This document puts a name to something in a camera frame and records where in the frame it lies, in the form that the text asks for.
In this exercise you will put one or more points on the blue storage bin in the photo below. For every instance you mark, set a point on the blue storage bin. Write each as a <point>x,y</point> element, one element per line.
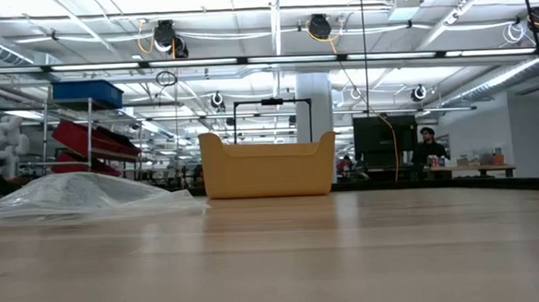
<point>86,93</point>

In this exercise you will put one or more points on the black monitor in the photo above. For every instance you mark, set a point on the black monitor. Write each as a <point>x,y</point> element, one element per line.
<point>380,140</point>

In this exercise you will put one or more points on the silver ventilation duct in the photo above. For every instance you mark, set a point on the silver ventilation duct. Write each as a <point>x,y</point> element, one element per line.
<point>492,81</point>

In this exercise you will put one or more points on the metal shelf rack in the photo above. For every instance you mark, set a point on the metal shelf rack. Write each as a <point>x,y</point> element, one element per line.
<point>90,146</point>

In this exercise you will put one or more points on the long ceiling light strip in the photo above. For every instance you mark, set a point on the long ceiling light strip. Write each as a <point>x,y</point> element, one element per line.
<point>191,61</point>

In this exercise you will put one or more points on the wooden side table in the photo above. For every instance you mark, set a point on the wooden side table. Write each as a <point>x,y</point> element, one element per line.
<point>497,168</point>

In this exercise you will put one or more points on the red storage bin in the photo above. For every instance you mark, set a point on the red storage bin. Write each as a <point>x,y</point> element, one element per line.
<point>79,135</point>
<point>74,166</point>

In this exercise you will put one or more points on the white robot figure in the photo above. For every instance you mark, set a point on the white robot figure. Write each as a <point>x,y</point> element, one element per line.
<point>5,141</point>

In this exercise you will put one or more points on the yellow plastic bin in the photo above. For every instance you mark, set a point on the yellow plastic bin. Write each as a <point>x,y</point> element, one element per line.
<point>266,169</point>

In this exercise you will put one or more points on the person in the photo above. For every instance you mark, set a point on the person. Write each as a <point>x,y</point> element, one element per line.
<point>429,149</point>

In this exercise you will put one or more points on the black camera gantry frame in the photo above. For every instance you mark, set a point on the black camera gantry frame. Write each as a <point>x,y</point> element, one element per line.
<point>271,101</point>

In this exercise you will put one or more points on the white round column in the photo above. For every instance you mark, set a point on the white round column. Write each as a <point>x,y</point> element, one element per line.
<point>313,107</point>

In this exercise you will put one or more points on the clear plastic bag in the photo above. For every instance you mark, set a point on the clear plastic bag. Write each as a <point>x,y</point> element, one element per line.
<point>77,193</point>

